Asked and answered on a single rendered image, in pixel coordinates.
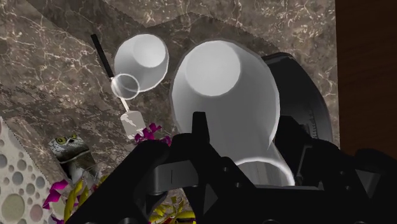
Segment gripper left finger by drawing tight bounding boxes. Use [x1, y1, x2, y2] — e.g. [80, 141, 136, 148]
[66, 111, 256, 224]

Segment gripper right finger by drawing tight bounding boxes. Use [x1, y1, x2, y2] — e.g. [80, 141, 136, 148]
[274, 116, 397, 224]

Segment grey owl figure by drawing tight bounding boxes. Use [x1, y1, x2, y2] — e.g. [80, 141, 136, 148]
[47, 133, 101, 188]

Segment black round dish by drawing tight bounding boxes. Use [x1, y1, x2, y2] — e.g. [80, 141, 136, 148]
[261, 52, 335, 147]

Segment small clear glass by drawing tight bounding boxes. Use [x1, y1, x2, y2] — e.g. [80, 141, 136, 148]
[110, 73, 141, 101]

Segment large white cup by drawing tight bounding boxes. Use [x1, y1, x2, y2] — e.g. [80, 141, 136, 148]
[169, 39, 296, 188]

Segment purple and yellow flowers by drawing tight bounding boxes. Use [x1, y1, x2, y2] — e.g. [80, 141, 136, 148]
[41, 122, 197, 224]

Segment small white cup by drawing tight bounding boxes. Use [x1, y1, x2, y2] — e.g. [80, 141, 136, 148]
[113, 33, 170, 93]

